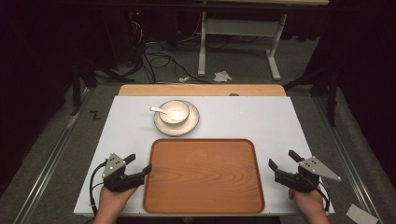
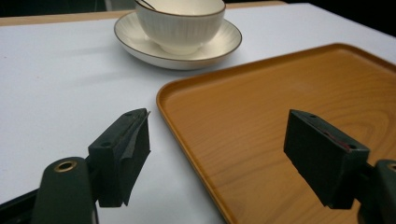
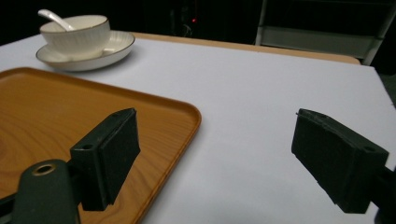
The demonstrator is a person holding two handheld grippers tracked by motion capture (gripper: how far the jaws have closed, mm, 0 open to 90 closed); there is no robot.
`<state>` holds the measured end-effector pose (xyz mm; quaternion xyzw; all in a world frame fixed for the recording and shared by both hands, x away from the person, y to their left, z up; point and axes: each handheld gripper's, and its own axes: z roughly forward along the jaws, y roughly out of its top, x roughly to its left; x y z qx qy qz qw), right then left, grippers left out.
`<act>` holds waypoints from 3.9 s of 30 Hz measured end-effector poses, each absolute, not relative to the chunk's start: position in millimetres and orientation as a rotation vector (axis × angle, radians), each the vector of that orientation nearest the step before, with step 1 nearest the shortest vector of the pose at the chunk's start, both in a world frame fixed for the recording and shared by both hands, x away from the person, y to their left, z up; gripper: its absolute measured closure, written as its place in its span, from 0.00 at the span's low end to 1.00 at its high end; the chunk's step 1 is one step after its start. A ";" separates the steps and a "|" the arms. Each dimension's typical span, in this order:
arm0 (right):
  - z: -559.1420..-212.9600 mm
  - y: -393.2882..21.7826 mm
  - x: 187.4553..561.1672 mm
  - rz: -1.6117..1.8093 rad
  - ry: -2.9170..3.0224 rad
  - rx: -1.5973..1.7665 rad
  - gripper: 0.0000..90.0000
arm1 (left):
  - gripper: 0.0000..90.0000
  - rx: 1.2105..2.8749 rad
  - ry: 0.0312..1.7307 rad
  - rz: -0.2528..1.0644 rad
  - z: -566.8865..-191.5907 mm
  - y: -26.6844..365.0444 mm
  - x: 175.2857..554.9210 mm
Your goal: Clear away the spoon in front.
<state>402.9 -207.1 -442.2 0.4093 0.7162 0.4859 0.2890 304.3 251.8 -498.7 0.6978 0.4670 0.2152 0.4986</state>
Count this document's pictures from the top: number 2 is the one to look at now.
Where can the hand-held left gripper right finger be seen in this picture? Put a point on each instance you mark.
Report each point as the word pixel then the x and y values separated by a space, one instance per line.
pixel 323 158

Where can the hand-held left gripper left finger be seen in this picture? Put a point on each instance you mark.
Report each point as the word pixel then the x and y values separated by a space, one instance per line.
pixel 116 158

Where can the wooden tray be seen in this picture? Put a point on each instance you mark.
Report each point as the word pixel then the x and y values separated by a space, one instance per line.
pixel 274 124

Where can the white ribbed plate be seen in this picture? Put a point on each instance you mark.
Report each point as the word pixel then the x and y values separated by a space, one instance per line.
pixel 214 49

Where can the white ribbed bowl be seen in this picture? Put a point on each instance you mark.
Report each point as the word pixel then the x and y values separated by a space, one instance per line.
pixel 182 23

